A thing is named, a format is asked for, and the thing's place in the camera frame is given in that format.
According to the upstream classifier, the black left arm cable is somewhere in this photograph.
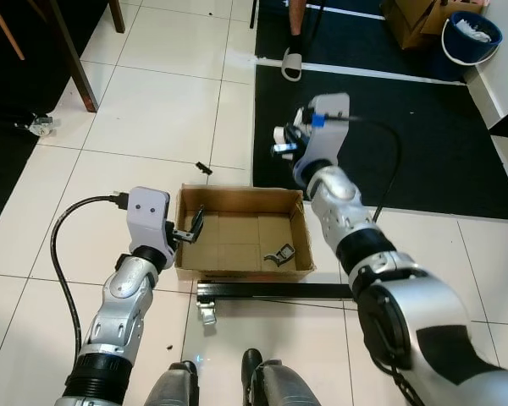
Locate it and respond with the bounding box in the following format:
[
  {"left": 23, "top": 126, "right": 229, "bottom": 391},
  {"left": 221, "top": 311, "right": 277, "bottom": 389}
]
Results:
[{"left": 51, "top": 193, "right": 130, "bottom": 373}]

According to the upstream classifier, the blue plastic bucket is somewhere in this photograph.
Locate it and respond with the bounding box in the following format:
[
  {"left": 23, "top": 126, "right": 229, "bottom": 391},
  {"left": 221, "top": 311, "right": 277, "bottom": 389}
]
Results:
[{"left": 441, "top": 11, "right": 503, "bottom": 67}]

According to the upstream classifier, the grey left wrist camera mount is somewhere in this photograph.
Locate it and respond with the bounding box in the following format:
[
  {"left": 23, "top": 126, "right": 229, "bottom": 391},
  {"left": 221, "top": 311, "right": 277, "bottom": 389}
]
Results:
[{"left": 125, "top": 188, "right": 177, "bottom": 255}]

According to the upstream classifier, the black metal cart frame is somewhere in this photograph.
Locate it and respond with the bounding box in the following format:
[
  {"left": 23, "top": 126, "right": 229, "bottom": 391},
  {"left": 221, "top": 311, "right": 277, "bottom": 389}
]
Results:
[{"left": 196, "top": 282, "right": 356, "bottom": 327}]

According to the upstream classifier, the robot's leg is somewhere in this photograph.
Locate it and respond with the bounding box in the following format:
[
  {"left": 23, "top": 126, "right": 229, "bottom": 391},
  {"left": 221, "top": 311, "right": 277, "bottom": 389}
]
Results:
[
  {"left": 144, "top": 361, "right": 201, "bottom": 406},
  {"left": 241, "top": 348, "right": 323, "bottom": 406}
]

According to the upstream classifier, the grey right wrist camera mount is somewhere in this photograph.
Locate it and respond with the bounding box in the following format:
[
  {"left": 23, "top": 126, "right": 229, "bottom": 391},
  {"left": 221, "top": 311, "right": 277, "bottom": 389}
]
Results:
[{"left": 301, "top": 93, "right": 352, "bottom": 167}]

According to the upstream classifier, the large black floor mat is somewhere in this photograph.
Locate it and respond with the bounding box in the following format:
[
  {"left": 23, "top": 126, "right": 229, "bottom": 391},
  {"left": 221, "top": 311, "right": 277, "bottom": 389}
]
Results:
[{"left": 252, "top": 0, "right": 508, "bottom": 222}]

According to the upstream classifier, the person's bare leg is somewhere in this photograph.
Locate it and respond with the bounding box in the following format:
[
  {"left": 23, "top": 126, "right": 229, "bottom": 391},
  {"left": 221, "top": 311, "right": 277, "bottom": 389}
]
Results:
[{"left": 288, "top": 0, "right": 308, "bottom": 53}]

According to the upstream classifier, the robot's right leg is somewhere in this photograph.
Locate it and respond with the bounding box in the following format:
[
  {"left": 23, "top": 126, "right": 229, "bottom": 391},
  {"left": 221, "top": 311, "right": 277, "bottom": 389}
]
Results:
[{"left": 241, "top": 348, "right": 323, "bottom": 406}]

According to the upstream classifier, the grey slipper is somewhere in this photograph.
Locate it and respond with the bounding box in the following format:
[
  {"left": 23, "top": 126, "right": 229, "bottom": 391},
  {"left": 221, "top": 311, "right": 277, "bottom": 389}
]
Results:
[{"left": 281, "top": 49, "right": 305, "bottom": 83}]

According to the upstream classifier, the closed brown cardboard carton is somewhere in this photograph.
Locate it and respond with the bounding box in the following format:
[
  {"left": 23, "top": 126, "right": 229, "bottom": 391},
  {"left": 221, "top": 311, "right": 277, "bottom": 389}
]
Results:
[{"left": 381, "top": 0, "right": 458, "bottom": 50}]

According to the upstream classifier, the open brown cardboard bin box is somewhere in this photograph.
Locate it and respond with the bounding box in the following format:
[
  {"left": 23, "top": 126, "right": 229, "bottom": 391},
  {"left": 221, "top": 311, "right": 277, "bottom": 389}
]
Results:
[{"left": 175, "top": 184, "right": 317, "bottom": 282}]

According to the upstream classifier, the robot's left leg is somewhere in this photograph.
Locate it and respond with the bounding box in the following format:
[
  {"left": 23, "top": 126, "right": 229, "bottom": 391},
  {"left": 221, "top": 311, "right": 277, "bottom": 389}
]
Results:
[{"left": 144, "top": 361, "right": 201, "bottom": 406}]

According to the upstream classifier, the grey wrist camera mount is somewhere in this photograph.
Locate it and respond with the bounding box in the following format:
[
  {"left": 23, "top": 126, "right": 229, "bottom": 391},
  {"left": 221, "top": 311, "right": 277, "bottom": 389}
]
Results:
[
  {"left": 301, "top": 93, "right": 352, "bottom": 167},
  {"left": 125, "top": 188, "right": 177, "bottom": 255}
]

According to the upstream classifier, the black and grey trash piece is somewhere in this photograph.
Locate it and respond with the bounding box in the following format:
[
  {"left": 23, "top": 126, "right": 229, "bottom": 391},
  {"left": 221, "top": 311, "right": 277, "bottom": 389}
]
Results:
[{"left": 264, "top": 244, "right": 295, "bottom": 268}]

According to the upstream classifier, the swivel caster wheel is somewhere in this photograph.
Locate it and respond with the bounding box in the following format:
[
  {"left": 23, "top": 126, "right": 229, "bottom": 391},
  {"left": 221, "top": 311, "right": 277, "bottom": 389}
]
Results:
[{"left": 17, "top": 114, "right": 56, "bottom": 140}]

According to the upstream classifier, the white crumpled waste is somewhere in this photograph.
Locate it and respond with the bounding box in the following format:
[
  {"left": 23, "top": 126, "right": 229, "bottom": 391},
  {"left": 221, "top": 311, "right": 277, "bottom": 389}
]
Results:
[{"left": 453, "top": 19, "right": 492, "bottom": 43}]

